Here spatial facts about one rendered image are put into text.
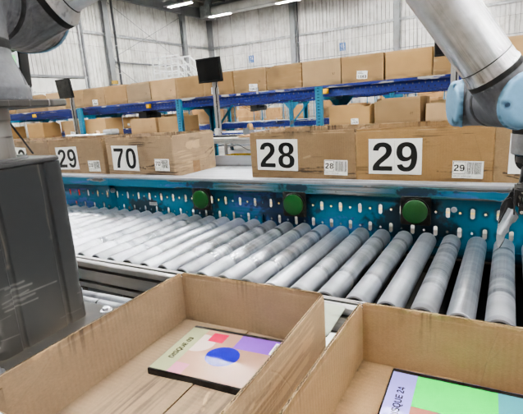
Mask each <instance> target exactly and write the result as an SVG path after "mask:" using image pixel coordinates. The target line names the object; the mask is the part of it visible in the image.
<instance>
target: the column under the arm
mask: <svg viewBox="0 0 523 414"><path fill-rule="evenodd" d="M58 159H59V158H58V156H57V155H26V154H17V155H16V158H12V159H2V160H0V374H2V373H4V372H5V371H7V370H9V369H11V368H12V367H14V366H16V365H18V364H20V363H21V362H23V361H24V360H26V359H28V358H30V357H32V356H33V355H35V354H36V353H38V352H41V351H42V350H44V349H45V348H47V347H49V346H51V345H52V344H54V343H56V342H57V341H59V340H61V339H63V338H65V337H66V336H68V335H69V334H72V333H74V332H75V331H76V330H78V329H80V328H82V327H84V326H86V325H87V324H89V323H91V322H92V321H94V320H96V319H98V318H99V317H101V316H103V315H105V314H107V313H108V312H109V311H112V310H114V309H116V307H112V306H105V305H100V304H96V303H92V302H87V301H84V298H83V293H82V289H81V285H80V282H79V279H80V275H79V270H78V265H77V260H76V252H75V247H74V242H73V236H72V232H71V223H70V218H69V214H68V208H67V199H66V194H65V190H64V185H63V180H62V171H61V166H60V161H59V160H58Z"/></svg>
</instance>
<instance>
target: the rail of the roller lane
mask: <svg viewBox="0 0 523 414"><path fill-rule="evenodd" d="M76 260H77V265H78V270H79V275H80V279H79V282H80V285H81V286H85V287H88V288H96V289H99V290H104V291H107V292H114V293H118V294H122V295H126V296H130V297H137V296H139V295H140V294H141V293H143V292H146V291H148V290H149V289H150V288H153V287H155V286H156V285H158V284H160V283H162V282H163V281H165V280H167V279H169V278H170V277H172V276H174V275H176V274H183V273H184V272H180V271H175V270H170V269H160V268H155V267H150V266H144V265H139V264H130V263H125V262H120V261H115V260H105V259H100V258H95V257H90V256H85V255H76ZM323 299H324V303H329V304H335V305H340V306H345V307H346V309H345V310H344V311H343V313H342V315H341V316H340V318H339V319H338V321H337V323H336V324H335V325H334V327H333V329H332V330H331V332H330V333H335V334H336V333H337V331H338V330H339V329H340V328H341V327H342V325H343V324H344V322H345V321H346V319H347V318H348V317H349V315H350V314H351V312H352V311H353V310H354V309H355V308H356V307H357V305H358V304H359V303H360V304H363V303H364V302H363V301H354V300H349V299H344V298H339V297H330V296H325V295H323Z"/></svg>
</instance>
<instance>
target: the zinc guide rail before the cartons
mask: <svg viewBox="0 0 523 414"><path fill-rule="evenodd" d="M62 176H63V177H93V178H121V179H149V180H178V181H207V182H262V183H290V184H318V185H346V186H401V187H429V188H457V189H485V190H512V188H513V187H514V185H515V184H517V183H501V182H427V181H391V180H354V179H317V178H280V177H207V176H170V175H133V174H96V173H62Z"/></svg>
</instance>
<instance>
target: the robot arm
mask: <svg viewBox="0 0 523 414"><path fill-rule="evenodd" d="M97 1H98V0H0V99H33V96H32V92H31V88H30V86H29V85H28V84H27V82H26V80H25V78H24V76H23V75H22V73H21V70H20V69H19V67H18V66H17V64H16V62H15V60H14V58H13V56H12V54H11V51H12V50H14V51H17V52H19V53H29V54H35V53H47V52H50V51H52V50H54V49H55V48H57V47H58V46H60V45H61V44H62V42H63V41H64V40H65V38H66V37H67V35H68V32H69V29H71V28H73V27H74V26H76V25H78V24H79V21H80V12H81V10H82V9H84V8H86V7H88V6H89V5H91V4H93V3H95V2H97ZM405 1H406V3H407V4H408V5H409V7H410V8H411V10H412V11H413V12H414V13H415V15H416V16H417V17H418V19H419V20H420V22H421V23H422V25H423V26H424V27H425V29H426V30H427V31H428V32H429V34H430V35H431V37H432V38H433V40H434V41H435V43H436V44H437V45H438V46H439V48H440V49H441V50H442V52H443V53H444V55H445V56H446V58H447V59H448V61H449V62H450V63H451V64H452V66H453V67H454V68H455V70H456V71H457V73H458V74H459V76H460V77H461V80H455V81H453V82H452V83H451V84H450V85H449V87H448V90H447V97H446V114H447V120H448V122H449V123H450V125H452V126H453V127H464V126H484V127H504V128H507V129H510V130H512V145H511V154H514V155H516V162H517V163H523V56H522V55H521V53H520V52H519V51H517V50H516V49H515V47H514V46H513V44H512V43H511V41H510V40H509V38H508V37H507V36H506V34H505V33H504V32H503V30H502V28H501V27H500V25H499V24H498V23H497V22H496V20H495V19H494V17H493V15H492V14H491V13H490V11H489V10H488V8H487V7H486V6H485V4H484V3H483V1H482V0H405ZM512 190H513V191H514V192H512V191H510V193H509V195H508V197H507V198H506V199H505V200H504V201H503V202H502V204H501V207H500V211H499V217H498V229H497V236H496V240H497V245H498V247H499V248H500V246H501V245H502V244H503V242H504V239H505V236H506V234H507V233H508V232H509V229H510V226H511V225H512V224H513V223H514V222H515V221H516V220H517V219H518V214H522V215H523V166H522V167H521V174H520V178H519V182H518V183H517V184H515V185H514V187H513V188H512ZM516 206H517V207H518V208H519V209H518V213H517V212H516V210H515V207H516Z"/></svg>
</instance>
